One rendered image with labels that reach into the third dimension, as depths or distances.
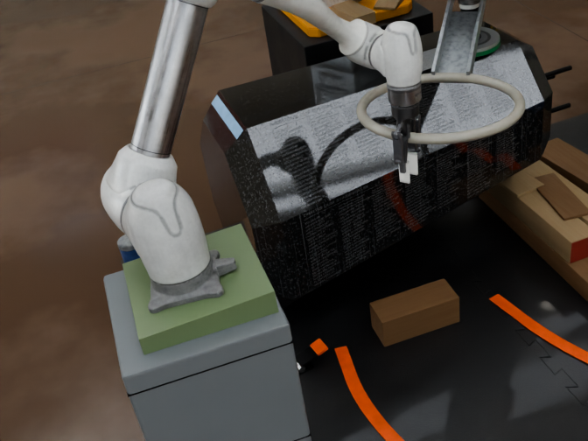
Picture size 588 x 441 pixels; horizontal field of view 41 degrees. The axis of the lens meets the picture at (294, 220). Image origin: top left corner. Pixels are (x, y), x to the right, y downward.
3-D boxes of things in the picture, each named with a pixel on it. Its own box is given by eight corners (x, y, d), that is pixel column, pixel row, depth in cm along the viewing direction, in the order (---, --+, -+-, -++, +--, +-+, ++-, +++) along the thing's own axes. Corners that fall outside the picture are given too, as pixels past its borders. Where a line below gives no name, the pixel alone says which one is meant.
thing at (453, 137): (377, 78, 260) (377, 70, 258) (531, 80, 244) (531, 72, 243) (337, 142, 221) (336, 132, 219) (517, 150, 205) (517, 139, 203)
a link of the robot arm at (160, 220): (162, 295, 179) (132, 216, 167) (133, 261, 193) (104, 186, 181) (223, 263, 185) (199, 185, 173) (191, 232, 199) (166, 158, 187)
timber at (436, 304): (384, 347, 280) (381, 323, 273) (371, 326, 290) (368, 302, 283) (459, 321, 285) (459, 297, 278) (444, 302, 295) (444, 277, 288)
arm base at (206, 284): (241, 291, 184) (234, 273, 181) (149, 314, 184) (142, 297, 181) (234, 248, 199) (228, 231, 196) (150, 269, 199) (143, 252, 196)
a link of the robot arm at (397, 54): (432, 80, 205) (402, 67, 215) (430, 22, 197) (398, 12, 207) (399, 92, 201) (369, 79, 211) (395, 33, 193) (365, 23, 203)
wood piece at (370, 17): (332, 17, 338) (330, 5, 335) (351, 10, 341) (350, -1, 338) (355, 30, 323) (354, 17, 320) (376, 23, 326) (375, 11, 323)
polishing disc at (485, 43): (457, 58, 275) (457, 55, 274) (430, 38, 292) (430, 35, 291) (511, 43, 278) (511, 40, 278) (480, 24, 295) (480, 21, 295)
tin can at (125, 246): (151, 261, 341) (144, 237, 334) (135, 273, 335) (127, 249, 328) (137, 253, 347) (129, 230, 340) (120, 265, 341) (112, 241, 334)
